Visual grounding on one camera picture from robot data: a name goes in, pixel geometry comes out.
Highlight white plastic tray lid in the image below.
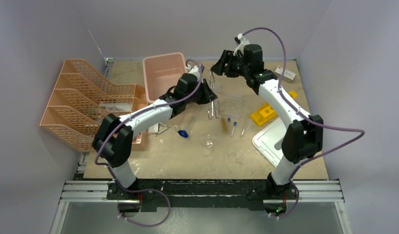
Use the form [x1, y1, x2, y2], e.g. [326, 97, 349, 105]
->
[252, 117, 322, 168]

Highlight orange compartment organizer tray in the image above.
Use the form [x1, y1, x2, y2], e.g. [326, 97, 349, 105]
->
[131, 84, 148, 151]

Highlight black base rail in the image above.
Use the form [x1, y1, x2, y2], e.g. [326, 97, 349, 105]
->
[58, 178, 345, 214]

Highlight metal crucible tongs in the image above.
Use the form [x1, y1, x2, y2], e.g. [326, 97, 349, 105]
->
[208, 71, 221, 120]

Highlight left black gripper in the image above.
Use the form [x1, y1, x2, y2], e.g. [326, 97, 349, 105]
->
[185, 78, 216, 105]

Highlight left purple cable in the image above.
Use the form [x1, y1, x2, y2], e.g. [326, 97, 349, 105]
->
[95, 59, 205, 227]

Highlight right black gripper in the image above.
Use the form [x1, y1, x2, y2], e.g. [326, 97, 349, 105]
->
[211, 50, 251, 78]

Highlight orange mesh file rack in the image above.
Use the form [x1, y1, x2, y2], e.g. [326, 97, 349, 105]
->
[40, 59, 135, 152]

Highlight pink plastic bin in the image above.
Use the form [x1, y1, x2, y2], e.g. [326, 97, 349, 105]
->
[142, 52, 186, 103]

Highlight yellow test tube rack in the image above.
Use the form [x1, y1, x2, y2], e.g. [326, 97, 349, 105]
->
[250, 89, 302, 127]

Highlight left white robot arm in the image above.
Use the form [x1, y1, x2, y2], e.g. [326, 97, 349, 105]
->
[92, 73, 218, 199]

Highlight clear glass tube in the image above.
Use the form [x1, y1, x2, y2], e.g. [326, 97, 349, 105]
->
[183, 113, 196, 133]

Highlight small white red box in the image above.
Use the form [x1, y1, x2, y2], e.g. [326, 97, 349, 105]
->
[275, 66, 297, 83]

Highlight clear plastic tube rack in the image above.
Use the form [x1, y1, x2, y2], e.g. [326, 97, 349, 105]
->
[224, 94, 243, 118]

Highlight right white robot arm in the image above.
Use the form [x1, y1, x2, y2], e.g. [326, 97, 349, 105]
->
[210, 44, 323, 198]

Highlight small glass beaker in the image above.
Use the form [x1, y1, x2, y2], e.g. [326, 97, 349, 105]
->
[203, 134, 215, 148]

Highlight blue clamp clip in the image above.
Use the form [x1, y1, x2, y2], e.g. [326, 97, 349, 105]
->
[177, 130, 189, 138]

